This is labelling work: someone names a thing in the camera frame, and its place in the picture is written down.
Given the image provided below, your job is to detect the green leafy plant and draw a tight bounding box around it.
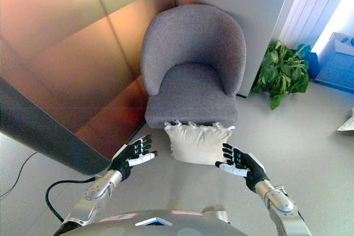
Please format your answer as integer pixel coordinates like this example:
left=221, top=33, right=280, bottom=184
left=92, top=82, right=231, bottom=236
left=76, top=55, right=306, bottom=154
left=251, top=40, right=311, bottom=110

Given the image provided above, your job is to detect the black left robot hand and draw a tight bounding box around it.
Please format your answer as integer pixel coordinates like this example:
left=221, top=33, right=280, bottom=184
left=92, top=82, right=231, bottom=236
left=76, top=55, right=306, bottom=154
left=108, top=134, right=159, bottom=181

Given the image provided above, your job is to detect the white tasselled pillow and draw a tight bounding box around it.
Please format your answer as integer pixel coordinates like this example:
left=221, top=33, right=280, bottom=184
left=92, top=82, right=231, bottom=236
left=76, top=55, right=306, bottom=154
left=163, top=119, right=236, bottom=166

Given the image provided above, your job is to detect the blue storage box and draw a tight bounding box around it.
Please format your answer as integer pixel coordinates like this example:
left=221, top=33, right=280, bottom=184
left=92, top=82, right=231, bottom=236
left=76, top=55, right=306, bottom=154
left=311, top=32, right=354, bottom=84

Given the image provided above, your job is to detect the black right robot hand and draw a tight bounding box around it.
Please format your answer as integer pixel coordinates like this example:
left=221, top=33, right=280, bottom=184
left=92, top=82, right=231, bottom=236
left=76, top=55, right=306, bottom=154
left=214, top=143, right=271, bottom=194

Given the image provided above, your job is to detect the dark grey partition panel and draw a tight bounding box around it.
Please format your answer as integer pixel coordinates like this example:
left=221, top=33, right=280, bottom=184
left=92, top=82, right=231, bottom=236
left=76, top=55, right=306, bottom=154
left=0, top=77, right=111, bottom=176

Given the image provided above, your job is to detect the white paper bag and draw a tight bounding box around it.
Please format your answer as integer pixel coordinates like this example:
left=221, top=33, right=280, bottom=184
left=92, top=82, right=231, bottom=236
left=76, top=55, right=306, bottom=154
left=336, top=107, right=354, bottom=132

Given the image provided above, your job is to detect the grey robot torso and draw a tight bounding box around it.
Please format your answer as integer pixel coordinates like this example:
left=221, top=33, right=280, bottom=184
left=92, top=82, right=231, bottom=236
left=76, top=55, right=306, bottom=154
left=59, top=208, right=277, bottom=236

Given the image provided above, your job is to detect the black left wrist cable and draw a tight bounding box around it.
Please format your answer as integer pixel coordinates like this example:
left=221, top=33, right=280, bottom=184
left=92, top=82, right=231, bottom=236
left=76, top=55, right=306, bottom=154
left=45, top=176, right=96, bottom=223

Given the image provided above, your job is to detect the grey fabric armchair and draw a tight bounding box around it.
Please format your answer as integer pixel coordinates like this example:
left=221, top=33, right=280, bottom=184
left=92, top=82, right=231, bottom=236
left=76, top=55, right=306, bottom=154
left=140, top=4, right=247, bottom=129

